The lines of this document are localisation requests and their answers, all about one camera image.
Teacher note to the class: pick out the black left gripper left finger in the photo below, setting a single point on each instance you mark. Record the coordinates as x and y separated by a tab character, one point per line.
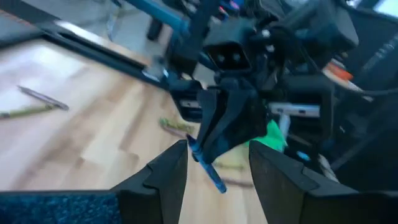
161	186

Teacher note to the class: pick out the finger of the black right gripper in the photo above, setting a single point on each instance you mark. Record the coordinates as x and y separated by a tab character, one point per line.
210	109
239	118

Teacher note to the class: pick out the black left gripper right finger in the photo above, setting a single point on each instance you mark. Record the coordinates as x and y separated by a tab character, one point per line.
286	193

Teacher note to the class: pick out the dark blue crayon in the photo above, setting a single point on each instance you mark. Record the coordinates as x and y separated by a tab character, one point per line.
211	171

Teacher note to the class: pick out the olive green crayon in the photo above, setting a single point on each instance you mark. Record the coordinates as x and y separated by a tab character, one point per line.
28	111

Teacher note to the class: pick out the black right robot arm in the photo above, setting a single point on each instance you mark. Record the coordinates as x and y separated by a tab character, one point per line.
320	28

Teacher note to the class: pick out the black base block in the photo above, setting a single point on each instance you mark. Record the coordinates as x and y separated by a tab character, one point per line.
186	90

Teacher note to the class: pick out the bright green plastic piece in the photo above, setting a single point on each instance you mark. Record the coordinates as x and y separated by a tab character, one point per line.
273	137

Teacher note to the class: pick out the brown crayon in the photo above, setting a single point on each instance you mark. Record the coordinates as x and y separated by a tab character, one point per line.
239	183

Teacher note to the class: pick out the orange object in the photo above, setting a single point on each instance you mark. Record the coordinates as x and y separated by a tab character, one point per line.
339	72

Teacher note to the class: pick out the dark greyish crayon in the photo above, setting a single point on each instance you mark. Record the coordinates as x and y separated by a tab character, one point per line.
43	98

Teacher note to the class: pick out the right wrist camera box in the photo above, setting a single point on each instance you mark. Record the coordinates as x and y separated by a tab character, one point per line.
228	46

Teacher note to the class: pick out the blue metal post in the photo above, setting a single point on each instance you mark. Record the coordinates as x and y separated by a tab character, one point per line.
161	14

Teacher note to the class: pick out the black table edge rail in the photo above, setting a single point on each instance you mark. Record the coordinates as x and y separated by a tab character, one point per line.
93	56

